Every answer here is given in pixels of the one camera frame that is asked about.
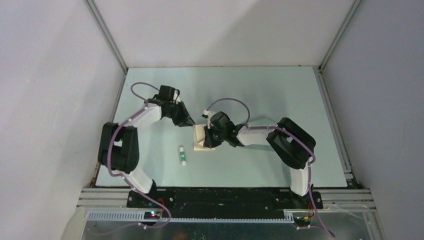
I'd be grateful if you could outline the green white glue stick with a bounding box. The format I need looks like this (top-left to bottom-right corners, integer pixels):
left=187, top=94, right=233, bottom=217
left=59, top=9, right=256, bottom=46
left=178, top=146, right=187, bottom=166

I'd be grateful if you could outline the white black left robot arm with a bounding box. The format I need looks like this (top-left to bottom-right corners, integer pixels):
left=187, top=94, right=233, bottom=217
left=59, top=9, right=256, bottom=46
left=97, top=85, right=195, bottom=208

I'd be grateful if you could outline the controller board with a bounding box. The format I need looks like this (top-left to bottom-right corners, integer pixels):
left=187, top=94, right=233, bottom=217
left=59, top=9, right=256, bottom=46
left=293, top=216, right=314, bottom=228
left=143, top=211, right=162, bottom=220

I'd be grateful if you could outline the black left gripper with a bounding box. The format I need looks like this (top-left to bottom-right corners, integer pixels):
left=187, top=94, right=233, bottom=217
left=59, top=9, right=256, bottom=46
left=164, top=101, right=195, bottom=128

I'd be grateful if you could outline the left controller board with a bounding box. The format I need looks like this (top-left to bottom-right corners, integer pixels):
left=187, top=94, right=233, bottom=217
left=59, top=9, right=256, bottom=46
left=143, top=211, right=162, bottom=220

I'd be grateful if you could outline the right controller board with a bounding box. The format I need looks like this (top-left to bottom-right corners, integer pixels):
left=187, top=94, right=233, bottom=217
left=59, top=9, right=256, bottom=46
left=293, top=216, right=314, bottom=228

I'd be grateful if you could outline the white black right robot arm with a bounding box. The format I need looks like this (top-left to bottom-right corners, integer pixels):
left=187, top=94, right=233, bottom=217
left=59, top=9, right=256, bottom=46
left=196, top=110, right=316, bottom=209

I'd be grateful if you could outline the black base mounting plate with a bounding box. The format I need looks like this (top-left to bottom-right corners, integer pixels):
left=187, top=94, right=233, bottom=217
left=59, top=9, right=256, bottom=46
left=126, top=187, right=323, bottom=220

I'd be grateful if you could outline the aluminium frame rail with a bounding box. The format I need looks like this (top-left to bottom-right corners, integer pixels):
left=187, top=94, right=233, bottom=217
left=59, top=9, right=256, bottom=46
left=77, top=187, right=376, bottom=212

